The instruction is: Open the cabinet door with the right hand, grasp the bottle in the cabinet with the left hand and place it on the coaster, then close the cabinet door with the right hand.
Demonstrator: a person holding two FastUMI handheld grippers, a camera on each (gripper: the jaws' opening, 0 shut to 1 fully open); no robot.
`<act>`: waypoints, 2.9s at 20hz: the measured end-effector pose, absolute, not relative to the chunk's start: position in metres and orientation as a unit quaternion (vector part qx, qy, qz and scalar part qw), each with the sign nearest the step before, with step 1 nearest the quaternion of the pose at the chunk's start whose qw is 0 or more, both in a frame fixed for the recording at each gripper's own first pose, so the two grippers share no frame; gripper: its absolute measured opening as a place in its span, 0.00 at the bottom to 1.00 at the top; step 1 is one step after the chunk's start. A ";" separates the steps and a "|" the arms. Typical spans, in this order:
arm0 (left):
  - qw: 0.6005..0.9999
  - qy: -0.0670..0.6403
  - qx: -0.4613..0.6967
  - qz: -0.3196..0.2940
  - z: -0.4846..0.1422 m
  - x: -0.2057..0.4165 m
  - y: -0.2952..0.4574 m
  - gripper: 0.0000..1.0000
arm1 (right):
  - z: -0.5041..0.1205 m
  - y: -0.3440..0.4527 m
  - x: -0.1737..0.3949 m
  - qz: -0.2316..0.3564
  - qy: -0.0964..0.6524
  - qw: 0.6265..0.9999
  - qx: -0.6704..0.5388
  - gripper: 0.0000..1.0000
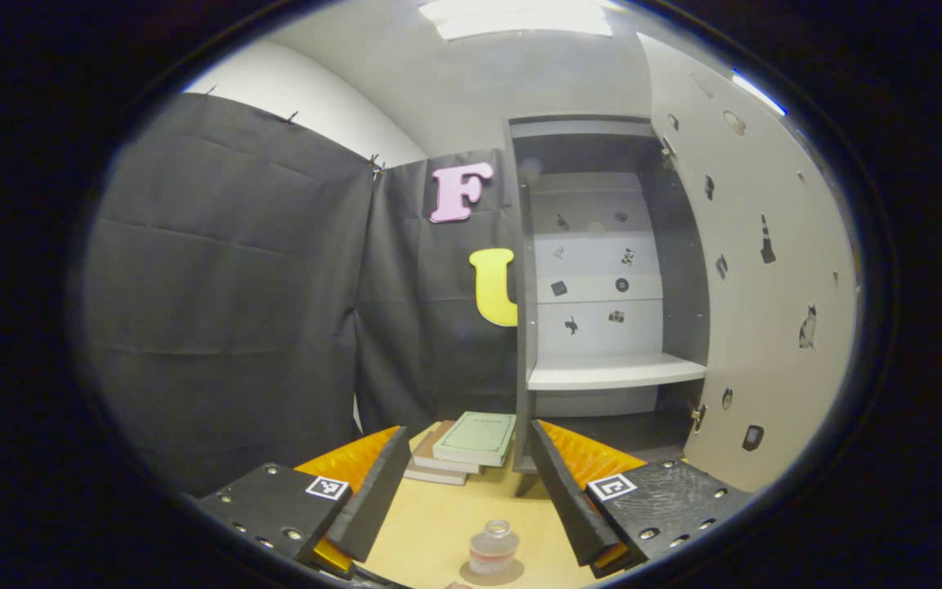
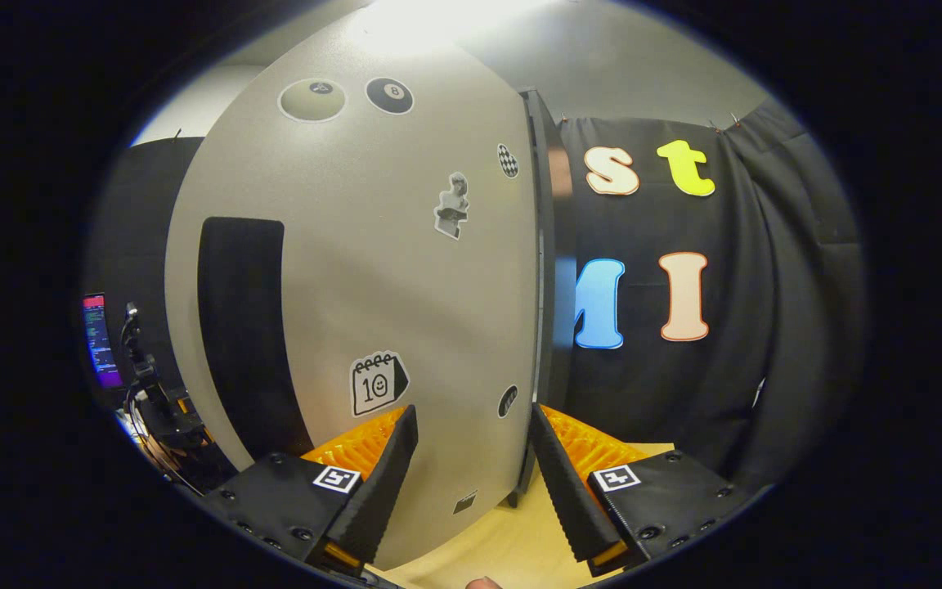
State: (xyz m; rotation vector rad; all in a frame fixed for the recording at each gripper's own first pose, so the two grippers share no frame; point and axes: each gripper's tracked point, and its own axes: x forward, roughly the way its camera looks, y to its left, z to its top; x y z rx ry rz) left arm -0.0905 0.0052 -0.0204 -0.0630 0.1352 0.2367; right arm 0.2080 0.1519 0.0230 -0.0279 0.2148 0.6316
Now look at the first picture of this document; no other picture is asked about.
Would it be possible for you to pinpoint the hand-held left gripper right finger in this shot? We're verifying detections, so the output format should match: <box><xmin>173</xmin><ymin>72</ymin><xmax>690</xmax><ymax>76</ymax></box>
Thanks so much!
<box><xmin>528</xmin><ymin>419</ymin><xmax>755</xmax><ymax>578</ymax></box>

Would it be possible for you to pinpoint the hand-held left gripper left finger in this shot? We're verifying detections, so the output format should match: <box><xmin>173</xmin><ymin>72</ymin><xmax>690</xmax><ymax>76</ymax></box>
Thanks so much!
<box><xmin>193</xmin><ymin>425</ymin><xmax>411</xmax><ymax>579</ymax></box>

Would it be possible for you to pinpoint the clear bottle with pink label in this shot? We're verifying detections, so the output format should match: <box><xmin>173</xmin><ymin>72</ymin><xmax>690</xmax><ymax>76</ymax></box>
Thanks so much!
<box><xmin>468</xmin><ymin>519</ymin><xmax>522</xmax><ymax>577</ymax></box>

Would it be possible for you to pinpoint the grey cabinet door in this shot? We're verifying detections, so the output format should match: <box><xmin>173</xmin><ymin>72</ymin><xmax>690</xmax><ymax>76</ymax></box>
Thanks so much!
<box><xmin>637</xmin><ymin>33</ymin><xmax>861</xmax><ymax>495</ymax></box>

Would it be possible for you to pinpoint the dark grey cabinet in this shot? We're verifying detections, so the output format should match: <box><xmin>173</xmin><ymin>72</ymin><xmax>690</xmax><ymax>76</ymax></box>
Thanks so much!
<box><xmin>508</xmin><ymin>114</ymin><xmax>714</xmax><ymax>497</ymax></box>

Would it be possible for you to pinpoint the pale book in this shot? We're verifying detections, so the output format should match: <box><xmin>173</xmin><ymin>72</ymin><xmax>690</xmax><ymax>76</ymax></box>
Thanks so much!
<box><xmin>402</xmin><ymin>460</ymin><xmax>469</xmax><ymax>487</ymax></box>

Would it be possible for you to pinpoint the brown book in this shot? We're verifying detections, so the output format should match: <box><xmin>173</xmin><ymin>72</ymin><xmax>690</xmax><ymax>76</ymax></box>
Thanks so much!
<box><xmin>411</xmin><ymin>420</ymin><xmax>482</xmax><ymax>476</ymax></box>

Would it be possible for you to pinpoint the green book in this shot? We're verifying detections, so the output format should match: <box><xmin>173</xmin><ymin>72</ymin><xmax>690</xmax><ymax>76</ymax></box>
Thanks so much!
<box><xmin>432</xmin><ymin>411</ymin><xmax>518</xmax><ymax>468</ymax></box>

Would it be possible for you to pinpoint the black backdrop cloth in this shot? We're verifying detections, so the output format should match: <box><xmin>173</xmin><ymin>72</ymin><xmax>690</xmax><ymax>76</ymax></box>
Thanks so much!
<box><xmin>70</xmin><ymin>92</ymin><xmax>523</xmax><ymax>497</ymax></box>

